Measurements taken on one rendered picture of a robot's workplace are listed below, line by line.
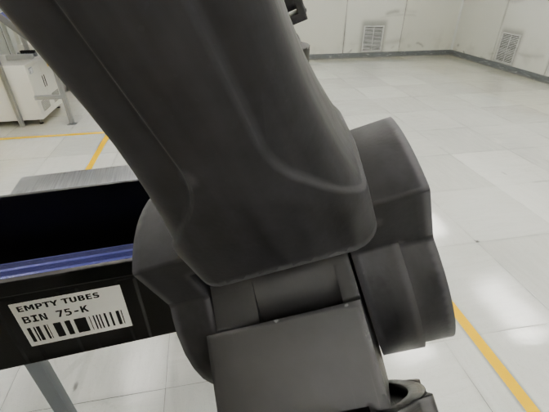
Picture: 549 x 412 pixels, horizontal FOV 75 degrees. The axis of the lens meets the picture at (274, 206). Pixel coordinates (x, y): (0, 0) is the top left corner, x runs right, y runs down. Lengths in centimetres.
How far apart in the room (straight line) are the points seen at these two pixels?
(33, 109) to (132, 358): 346
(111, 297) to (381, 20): 785
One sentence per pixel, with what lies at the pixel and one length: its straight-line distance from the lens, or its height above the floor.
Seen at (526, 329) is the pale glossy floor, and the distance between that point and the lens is 207.
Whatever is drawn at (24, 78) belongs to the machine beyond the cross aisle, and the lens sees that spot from 462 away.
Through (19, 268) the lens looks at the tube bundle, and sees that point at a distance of 53.
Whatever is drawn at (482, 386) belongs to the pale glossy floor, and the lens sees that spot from 177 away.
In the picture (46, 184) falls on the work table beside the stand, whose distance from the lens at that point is 135.
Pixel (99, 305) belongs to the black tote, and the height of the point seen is 108.
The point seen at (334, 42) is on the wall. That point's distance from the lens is 775.
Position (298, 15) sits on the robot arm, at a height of 132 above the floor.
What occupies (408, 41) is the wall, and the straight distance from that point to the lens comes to 840.
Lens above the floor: 135
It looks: 33 degrees down
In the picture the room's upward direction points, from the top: straight up
